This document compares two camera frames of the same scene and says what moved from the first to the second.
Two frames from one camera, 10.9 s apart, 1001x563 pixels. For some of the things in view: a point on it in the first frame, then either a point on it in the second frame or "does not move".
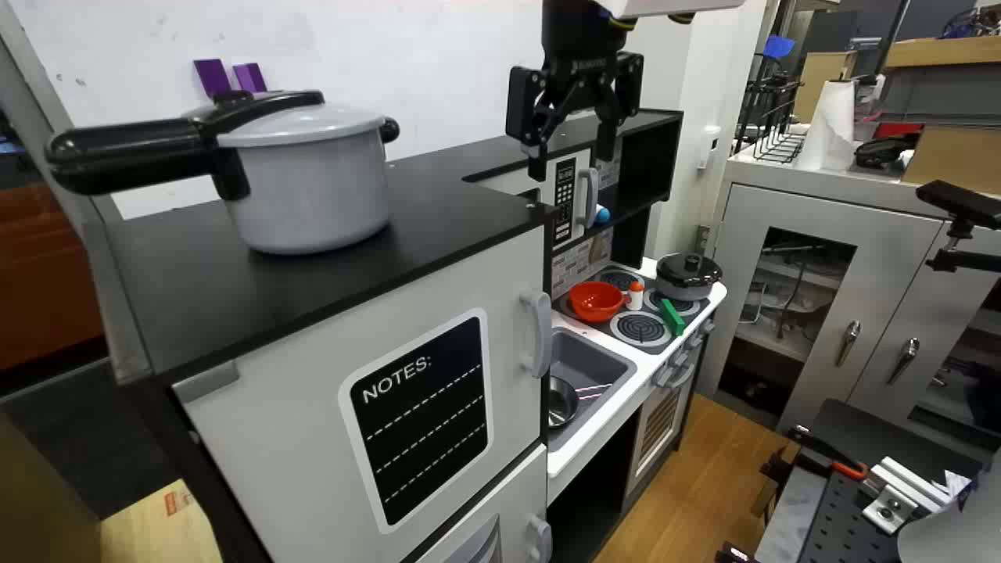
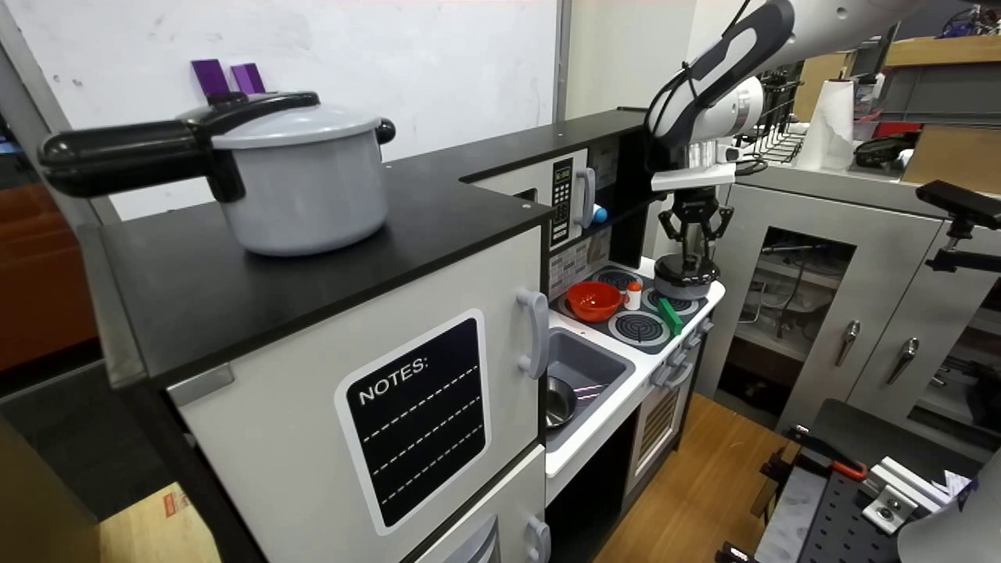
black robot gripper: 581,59 to 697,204
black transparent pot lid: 689,269 does not move
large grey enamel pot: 318,175 does not move
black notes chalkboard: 424,418 does not move
